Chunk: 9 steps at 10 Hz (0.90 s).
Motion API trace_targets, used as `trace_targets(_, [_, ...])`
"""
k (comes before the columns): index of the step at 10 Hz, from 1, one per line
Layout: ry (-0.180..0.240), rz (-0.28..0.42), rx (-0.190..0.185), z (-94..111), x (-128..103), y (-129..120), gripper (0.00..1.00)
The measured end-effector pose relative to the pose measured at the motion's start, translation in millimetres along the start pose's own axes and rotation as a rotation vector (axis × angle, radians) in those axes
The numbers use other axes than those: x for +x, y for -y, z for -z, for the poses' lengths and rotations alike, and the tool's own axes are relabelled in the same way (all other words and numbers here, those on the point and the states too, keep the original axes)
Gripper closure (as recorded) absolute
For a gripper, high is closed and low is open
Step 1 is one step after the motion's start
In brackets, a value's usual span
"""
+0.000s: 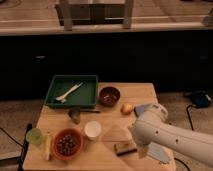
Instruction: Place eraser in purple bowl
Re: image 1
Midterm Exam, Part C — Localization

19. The green plastic cup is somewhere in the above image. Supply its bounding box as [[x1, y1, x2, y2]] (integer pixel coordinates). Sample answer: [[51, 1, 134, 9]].
[[26, 128, 43, 145]]

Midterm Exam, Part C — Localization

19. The white cup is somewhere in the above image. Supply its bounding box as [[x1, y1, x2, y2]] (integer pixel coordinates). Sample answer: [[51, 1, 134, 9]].
[[84, 121, 102, 140]]

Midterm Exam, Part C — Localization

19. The small orange fruit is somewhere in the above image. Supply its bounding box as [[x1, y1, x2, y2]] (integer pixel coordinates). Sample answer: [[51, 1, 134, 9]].
[[121, 103, 133, 115]]

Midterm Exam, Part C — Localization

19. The green plastic tray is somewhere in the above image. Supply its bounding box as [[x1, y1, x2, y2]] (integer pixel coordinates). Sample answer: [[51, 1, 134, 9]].
[[45, 75, 98, 109]]

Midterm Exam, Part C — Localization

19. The orange bowl with beads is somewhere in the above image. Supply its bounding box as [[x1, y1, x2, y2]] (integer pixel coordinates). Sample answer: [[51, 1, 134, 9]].
[[51, 128, 84, 161]]

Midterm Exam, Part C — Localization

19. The purple bowl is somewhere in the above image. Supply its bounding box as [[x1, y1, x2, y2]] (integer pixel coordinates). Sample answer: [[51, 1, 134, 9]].
[[99, 87, 120, 107]]

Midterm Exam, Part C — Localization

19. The blue sponge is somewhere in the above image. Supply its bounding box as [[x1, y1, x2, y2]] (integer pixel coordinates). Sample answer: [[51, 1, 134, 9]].
[[134, 104, 148, 117]]

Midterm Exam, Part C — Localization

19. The wooden stool frame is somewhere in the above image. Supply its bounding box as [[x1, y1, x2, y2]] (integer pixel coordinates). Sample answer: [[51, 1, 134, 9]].
[[55, 0, 134, 31]]

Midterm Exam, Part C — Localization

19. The white plastic fork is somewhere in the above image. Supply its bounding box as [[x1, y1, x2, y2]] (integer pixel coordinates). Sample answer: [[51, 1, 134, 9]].
[[55, 82, 83, 103]]

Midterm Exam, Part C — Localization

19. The wooden block eraser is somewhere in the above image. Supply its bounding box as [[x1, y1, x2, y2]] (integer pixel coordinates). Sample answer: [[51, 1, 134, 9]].
[[114, 143, 137, 156]]

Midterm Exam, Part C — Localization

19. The yellow banana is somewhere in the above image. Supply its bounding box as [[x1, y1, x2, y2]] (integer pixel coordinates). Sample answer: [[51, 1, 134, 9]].
[[44, 132, 52, 161]]

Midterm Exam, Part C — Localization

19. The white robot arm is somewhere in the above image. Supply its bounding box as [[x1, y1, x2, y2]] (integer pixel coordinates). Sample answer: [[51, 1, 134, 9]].
[[129, 103, 213, 167]]

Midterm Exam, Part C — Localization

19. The grey folded cloth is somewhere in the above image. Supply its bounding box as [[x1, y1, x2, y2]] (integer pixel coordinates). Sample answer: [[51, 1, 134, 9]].
[[147, 142, 171, 164]]

